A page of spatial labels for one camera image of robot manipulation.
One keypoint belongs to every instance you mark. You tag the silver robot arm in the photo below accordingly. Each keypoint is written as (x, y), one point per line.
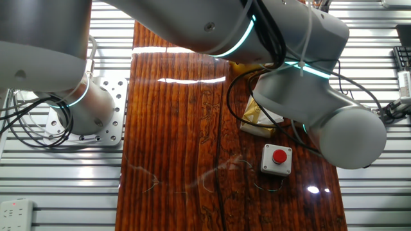
(192, 19)

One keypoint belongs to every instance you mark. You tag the gold tissue pack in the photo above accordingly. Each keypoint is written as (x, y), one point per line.
(257, 128)

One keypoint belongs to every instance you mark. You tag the white tissue sheet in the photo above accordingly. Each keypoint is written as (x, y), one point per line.
(278, 120)

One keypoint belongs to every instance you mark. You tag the grey box red button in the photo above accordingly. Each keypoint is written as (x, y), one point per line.
(276, 160)

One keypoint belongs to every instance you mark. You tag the black keyboard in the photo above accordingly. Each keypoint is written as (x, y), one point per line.
(403, 57)

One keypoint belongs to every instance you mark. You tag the black flat device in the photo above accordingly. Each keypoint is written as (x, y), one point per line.
(404, 35)

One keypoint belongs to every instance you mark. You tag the white power strip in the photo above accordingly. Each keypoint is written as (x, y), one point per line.
(14, 215)

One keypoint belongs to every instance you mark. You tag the grey flat device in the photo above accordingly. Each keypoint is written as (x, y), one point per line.
(396, 3)

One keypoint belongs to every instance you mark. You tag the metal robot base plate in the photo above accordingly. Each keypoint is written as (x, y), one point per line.
(117, 96)

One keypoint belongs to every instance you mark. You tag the small grey camera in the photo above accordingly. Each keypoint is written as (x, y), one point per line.
(401, 104)

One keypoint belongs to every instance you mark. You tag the silver ribbed camera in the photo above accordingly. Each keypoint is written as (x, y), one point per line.
(405, 84)

